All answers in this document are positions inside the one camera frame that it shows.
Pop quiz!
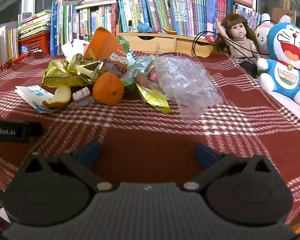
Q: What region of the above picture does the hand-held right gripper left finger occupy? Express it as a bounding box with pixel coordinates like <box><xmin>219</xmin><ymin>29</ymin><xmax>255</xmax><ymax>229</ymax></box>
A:
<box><xmin>21</xmin><ymin>141</ymin><xmax>115</xmax><ymax>193</ymax></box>

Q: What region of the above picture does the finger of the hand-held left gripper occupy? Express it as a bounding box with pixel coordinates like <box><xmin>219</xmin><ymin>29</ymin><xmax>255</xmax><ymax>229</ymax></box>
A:
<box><xmin>29</xmin><ymin>121</ymin><xmax>44</xmax><ymax>139</ymax></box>

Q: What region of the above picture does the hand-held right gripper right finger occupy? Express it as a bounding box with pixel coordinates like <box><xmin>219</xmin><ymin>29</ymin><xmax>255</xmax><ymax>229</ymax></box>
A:
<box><xmin>181</xmin><ymin>142</ymin><xmax>277</xmax><ymax>193</ymax></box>

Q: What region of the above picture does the gold foil wrapper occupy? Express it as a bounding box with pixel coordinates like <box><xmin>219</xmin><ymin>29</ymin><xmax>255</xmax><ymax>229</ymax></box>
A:
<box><xmin>42</xmin><ymin>54</ymin><xmax>104</xmax><ymax>88</ymax></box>

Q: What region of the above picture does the orange mandarin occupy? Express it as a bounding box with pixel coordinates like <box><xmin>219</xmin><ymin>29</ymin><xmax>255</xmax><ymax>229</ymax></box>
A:
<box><xmin>92</xmin><ymin>72</ymin><xmax>125</xmax><ymax>106</ymax></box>

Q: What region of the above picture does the row of pale books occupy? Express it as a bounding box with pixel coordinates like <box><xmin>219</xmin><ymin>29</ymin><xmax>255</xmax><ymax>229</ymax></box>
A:
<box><xmin>0</xmin><ymin>24</ymin><xmax>20</xmax><ymax>72</ymax></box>

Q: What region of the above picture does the stack of flat books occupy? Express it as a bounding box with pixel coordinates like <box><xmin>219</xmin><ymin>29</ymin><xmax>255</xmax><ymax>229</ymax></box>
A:
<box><xmin>17</xmin><ymin>9</ymin><xmax>52</xmax><ymax>40</ymax></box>

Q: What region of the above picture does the row of tall thin books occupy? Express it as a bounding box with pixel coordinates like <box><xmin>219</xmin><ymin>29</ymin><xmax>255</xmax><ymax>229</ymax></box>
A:
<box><xmin>51</xmin><ymin>0</ymin><xmax>119</xmax><ymax>55</ymax></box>

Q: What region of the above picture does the row of colourful upright books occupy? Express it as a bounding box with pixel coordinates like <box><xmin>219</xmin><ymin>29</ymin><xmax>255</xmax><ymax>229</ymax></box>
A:
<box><xmin>116</xmin><ymin>0</ymin><xmax>234</xmax><ymax>37</ymax></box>

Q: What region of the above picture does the row of thin picture books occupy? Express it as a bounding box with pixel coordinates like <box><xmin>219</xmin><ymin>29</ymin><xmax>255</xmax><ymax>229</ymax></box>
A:
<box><xmin>234</xmin><ymin>4</ymin><xmax>262</xmax><ymax>28</ymax></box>

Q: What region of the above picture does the blue white tissue packet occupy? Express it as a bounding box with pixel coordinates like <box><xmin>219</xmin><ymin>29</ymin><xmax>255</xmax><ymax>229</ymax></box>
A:
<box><xmin>14</xmin><ymin>85</ymin><xmax>65</xmax><ymax>113</ymax></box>

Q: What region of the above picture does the orange peel piece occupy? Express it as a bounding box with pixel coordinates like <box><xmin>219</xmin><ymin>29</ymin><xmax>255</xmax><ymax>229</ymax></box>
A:
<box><xmin>42</xmin><ymin>86</ymin><xmax>72</xmax><ymax>109</ymax></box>

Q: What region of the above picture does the small rolled paper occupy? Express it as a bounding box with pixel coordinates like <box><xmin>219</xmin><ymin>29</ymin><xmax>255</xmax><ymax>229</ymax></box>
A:
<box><xmin>72</xmin><ymin>87</ymin><xmax>90</xmax><ymax>102</ymax></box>

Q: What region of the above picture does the red plaid tablecloth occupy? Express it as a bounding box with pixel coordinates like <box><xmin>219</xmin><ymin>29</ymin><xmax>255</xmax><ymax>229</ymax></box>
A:
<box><xmin>0</xmin><ymin>50</ymin><xmax>300</xmax><ymax>225</ymax></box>

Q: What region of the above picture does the clear plastic bag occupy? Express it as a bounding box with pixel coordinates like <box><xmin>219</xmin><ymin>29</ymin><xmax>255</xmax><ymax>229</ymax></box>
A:
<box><xmin>152</xmin><ymin>55</ymin><xmax>223</xmax><ymax>123</ymax></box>

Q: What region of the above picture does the yellow green wrapper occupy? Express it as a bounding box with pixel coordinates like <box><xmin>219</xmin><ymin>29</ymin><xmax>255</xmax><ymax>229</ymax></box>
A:
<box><xmin>136</xmin><ymin>82</ymin><xmax>173</xmax><ymax>114</ymax></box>

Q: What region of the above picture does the red plastic crate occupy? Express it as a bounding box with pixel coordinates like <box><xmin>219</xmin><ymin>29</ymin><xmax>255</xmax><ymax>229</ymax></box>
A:
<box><xmin>18</xmin><ymin>31</ymin><xmax>52</xmax><ymax>55</ymax></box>

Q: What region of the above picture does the white cardboard piece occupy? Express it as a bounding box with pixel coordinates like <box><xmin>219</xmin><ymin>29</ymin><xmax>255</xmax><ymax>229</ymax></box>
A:
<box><xmin>61</xmin><ymin>39</ymin><xmax>90</xmax><ymax>63</ymax></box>

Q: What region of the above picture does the silver green wrapper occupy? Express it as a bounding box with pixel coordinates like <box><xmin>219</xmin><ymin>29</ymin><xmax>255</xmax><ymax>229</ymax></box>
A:
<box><xmin>122</xmin><ymin>55</ymin><xmax>155</xmax><ymax>85</ymax></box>

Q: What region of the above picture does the orange paper carton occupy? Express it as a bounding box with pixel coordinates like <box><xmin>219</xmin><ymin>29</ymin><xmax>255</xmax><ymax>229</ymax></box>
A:
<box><xmin>84</xmin><ymin>27</ymin><xmax>128</xmax><ymax>74</ymax></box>

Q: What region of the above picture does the blue cat plush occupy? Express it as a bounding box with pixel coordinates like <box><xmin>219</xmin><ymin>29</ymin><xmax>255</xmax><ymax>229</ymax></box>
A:
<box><xmin>256</xmin><ymin>22</ymin><xmax>300</xmax><ymax>106</ymax></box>

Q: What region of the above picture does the brown haired doll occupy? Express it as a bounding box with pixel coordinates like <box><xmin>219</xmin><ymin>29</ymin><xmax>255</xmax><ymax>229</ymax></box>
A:
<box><xmin>216</xmin><ymin>14</ymin><xmax>262</xmax><ymax>78</ymax></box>

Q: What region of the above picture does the wooden drawer organizer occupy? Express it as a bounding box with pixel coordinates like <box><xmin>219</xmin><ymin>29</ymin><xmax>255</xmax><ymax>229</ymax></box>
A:
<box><xmin>116</xmin><ymin>24</ymin><xmax>214</xmax><ymax>57</ymax></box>

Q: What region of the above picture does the pink white bunny plush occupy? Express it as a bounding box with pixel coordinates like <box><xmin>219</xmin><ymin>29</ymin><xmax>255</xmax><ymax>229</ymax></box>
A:
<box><xmin>254</xmin><ymin>13</ymin><xmax>292</xmax><ymax>55</ymax></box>

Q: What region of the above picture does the blue yarn bundle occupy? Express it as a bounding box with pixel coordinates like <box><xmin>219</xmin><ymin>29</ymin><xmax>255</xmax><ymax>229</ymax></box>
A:
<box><xmin>137</xmin><ymin>22</ymin><xmax>153</xmax><ymax>33</ymax></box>

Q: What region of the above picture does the brown cardboard box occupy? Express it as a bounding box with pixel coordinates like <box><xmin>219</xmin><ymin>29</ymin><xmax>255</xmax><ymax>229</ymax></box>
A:
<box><xmin>272</xmin><ymin>0</ymin><xmax>297</xmax><ymax>27</ymax></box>

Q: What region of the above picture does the black cable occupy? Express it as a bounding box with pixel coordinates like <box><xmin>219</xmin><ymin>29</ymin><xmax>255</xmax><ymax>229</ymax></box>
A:
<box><xmin>192</xmin><ymin>20</ymin><xmax>300</xmax><ymax>73</ymax></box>

